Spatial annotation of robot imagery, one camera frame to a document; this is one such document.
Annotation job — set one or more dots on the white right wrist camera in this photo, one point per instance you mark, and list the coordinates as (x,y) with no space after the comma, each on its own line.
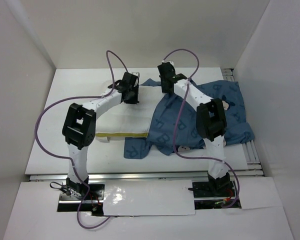
(167,61)

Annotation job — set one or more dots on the white pillow with yellow edge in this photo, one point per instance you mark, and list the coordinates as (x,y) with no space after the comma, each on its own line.
(130,120)

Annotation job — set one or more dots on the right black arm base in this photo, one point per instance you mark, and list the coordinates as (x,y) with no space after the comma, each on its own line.
(214,188)

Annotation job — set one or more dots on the blue cartoon print pillowcase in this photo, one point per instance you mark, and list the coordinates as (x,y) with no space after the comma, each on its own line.
(177,126)

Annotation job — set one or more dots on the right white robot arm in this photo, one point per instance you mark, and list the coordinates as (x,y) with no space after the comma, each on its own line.
(210,120)

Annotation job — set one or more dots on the white cover plate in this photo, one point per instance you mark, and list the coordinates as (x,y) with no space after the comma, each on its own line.
(133,198)

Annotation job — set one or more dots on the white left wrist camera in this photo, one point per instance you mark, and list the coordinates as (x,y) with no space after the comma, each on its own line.
(137,74)

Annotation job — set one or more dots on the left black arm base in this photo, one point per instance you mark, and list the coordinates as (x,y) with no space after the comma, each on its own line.
(72,192)

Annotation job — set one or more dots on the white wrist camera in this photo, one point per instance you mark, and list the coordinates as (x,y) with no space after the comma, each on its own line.
(167,61)
(137,74)

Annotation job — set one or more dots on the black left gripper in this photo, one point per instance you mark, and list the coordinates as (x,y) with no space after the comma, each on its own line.
(133,101)

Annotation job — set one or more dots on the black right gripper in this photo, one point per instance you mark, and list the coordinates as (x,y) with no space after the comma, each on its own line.
(163,88)

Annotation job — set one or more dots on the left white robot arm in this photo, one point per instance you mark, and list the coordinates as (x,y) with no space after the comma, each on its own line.
(79,128)

